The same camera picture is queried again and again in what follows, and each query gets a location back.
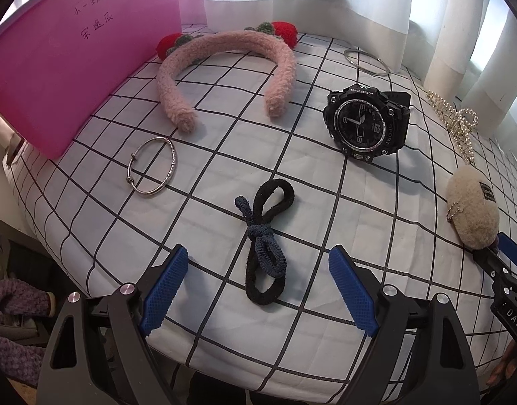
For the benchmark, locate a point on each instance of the person's right hand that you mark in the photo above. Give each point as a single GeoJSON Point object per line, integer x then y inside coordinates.
{"type": "Point", "coordinates": [511, 360]}

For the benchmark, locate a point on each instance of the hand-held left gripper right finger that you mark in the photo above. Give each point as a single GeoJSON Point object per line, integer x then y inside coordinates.
{"type": "Point", "coordinates": [351, 291]}

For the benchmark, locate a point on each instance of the pearl hair claw clip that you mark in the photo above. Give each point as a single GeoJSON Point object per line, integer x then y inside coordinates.
{"type": "Point", "coordinates": [450, 120]}

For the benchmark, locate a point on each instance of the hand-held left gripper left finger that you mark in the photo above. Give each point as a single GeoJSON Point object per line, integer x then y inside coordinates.
{"type": "Point", "coordinates": [165, 291]}

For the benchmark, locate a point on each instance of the thin plain silver bangle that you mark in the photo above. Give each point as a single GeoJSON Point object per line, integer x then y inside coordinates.
{"type": "Point", "coordinates": [385, 74]}

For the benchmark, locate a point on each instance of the carved silver bangle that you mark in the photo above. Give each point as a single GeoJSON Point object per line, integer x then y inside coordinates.
{"type": "Point", "coordinates": [172, 157]}

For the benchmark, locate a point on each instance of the pink plastic basin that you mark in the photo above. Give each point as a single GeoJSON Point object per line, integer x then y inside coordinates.
{"type": "Point", "coordinates": [73, 71]}

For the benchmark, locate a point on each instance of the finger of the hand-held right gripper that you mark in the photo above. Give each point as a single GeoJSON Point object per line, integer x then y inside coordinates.
{"type": "Point", "coordinates": [513, 249]}
{"type": "Point", "coordinates": [492, 266]}

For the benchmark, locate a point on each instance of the black digital wrist watch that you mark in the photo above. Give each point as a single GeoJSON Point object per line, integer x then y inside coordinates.
{"type": "Point", "coordinates": [359, 122]}

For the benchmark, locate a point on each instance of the purple fuzzy cloth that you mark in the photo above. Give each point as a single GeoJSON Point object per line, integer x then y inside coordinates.
{"type": "Point", "coordinates": [14, 303]}

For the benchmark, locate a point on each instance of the pink fuzzy strawberry headband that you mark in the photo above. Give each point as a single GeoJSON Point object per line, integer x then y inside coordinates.
{"type": "Point", "coordinates": [170, 88]}

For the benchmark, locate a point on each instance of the white curtain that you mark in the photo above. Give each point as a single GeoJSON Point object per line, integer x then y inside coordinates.
{"type": "Point", "coordinates": [325, 0]}

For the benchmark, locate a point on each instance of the white black checked tablecloth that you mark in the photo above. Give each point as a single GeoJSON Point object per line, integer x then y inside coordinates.
{"type": "Point", "coordinates": [224, 130]}

